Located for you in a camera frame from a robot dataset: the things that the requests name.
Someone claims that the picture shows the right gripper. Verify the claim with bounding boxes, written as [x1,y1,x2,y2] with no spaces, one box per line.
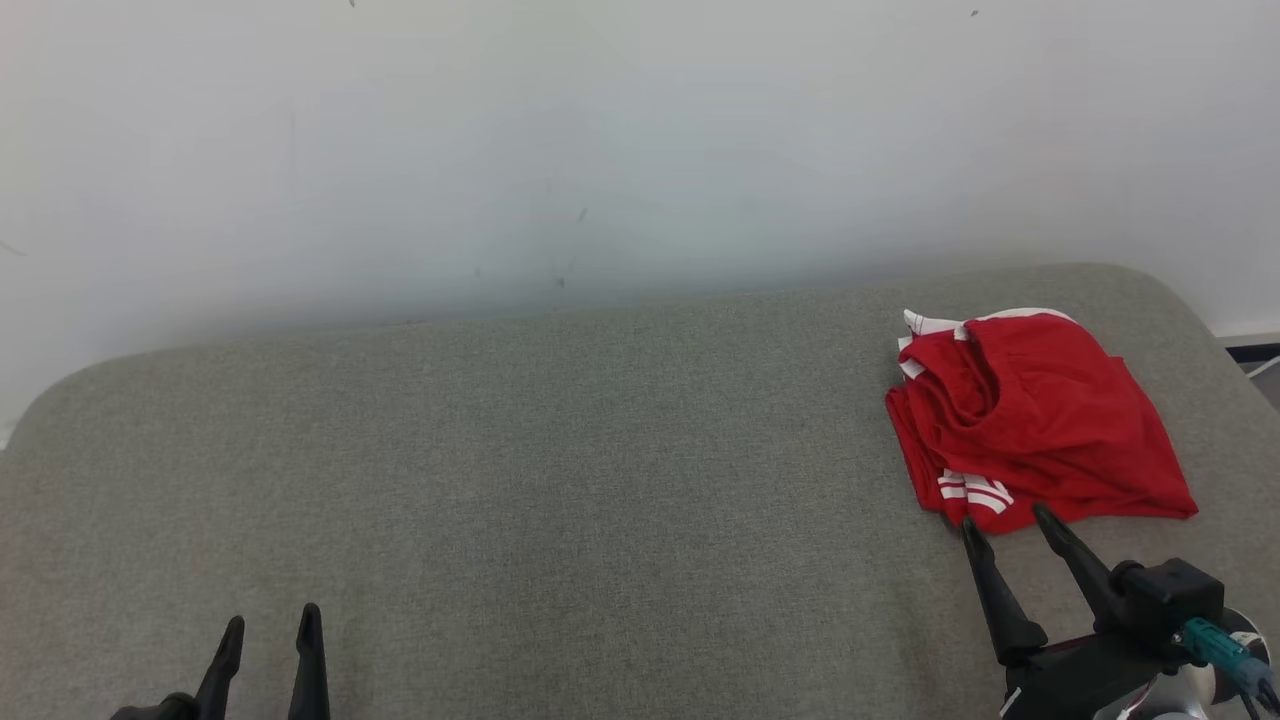
[960,503,1273,720]

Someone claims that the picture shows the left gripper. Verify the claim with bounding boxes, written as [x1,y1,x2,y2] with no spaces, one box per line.
[108,603,332,720]

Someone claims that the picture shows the red jersey with number 23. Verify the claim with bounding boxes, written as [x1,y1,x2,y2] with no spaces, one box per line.
[885,385,1017,536]

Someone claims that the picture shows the red shorts with white stripe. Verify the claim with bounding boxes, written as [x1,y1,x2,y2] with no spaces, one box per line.
[895,307,1199,523]

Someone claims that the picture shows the grey fabric sofa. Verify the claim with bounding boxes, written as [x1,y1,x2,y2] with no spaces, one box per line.
[0,262,1280,720]

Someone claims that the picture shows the teal right camera connector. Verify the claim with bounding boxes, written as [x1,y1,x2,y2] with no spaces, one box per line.
[1180,617,1279,703]

